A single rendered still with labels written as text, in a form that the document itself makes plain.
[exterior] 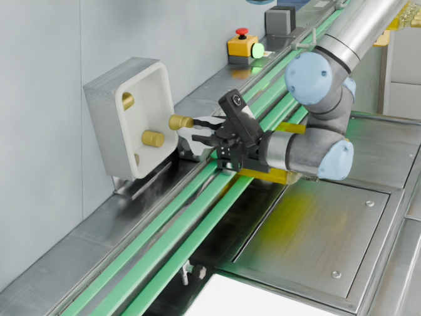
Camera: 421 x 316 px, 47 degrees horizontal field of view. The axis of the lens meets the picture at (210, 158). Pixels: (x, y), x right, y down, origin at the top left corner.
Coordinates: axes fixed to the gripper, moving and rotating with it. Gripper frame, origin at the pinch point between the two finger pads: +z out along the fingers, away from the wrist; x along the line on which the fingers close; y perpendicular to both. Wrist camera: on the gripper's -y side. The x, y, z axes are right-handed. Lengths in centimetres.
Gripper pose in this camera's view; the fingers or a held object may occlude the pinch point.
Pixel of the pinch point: (186, 124)
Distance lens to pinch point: 105.9
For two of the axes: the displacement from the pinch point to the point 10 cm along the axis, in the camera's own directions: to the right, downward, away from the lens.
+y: 1.3, 8.3, 5.4
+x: 5.0, -5.3, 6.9
